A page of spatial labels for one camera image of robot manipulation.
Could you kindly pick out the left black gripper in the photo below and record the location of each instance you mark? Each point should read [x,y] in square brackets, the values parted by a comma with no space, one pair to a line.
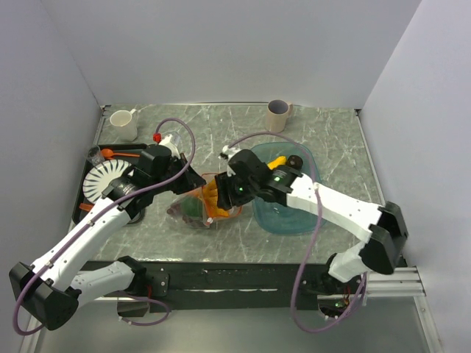
[192,180]

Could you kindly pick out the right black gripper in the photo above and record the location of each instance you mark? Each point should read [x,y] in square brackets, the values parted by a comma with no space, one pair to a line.
[225,182]

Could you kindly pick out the orange ginger root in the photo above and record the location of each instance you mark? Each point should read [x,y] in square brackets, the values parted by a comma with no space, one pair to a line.
[210,193]

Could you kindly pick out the clear zip top bag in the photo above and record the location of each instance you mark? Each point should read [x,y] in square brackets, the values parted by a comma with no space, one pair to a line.
[207,218]

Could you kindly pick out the purple grape bunch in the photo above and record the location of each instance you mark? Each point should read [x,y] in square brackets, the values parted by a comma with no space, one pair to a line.
[175,212]

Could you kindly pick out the yellow squash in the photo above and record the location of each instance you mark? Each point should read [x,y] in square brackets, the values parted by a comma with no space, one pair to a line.
[281,160]

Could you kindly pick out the orange tangerine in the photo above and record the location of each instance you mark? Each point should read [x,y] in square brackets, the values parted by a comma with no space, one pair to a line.
[220,213]

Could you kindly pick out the dark purple plum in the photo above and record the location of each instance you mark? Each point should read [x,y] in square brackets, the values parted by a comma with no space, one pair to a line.
[295,162]

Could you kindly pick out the green lime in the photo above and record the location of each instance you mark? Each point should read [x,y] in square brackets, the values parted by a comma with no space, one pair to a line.
[192,207]

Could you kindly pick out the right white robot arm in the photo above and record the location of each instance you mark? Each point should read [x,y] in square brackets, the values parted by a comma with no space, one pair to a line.
[380,229]

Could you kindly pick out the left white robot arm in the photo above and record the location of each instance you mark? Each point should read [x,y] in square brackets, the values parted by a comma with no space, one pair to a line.
[52,288]

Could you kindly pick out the teal plastic tray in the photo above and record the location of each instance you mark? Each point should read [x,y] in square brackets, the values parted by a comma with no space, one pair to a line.
[275,218]

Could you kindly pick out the black tray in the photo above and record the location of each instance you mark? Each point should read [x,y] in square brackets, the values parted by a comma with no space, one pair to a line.
[135,148]

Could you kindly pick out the beige mug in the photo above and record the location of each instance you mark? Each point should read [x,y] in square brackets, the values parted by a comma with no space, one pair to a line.
[277,114]

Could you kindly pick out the white cup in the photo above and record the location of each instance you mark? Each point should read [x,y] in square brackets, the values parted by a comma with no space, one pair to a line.
[125,124]

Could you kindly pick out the orange plastic spoon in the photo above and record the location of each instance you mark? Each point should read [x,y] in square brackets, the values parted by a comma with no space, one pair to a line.
[110,154]

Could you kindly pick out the striped white plate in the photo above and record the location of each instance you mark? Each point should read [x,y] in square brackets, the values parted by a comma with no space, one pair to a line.
[100,176]

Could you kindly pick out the clear plastic glass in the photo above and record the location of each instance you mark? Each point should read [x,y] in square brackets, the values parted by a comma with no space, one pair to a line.
[95,156]

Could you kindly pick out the orange plastic fork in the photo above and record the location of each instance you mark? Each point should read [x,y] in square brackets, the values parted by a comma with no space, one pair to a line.
[86,207]

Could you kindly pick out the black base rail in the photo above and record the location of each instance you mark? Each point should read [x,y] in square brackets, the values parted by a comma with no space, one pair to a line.
[211,286]

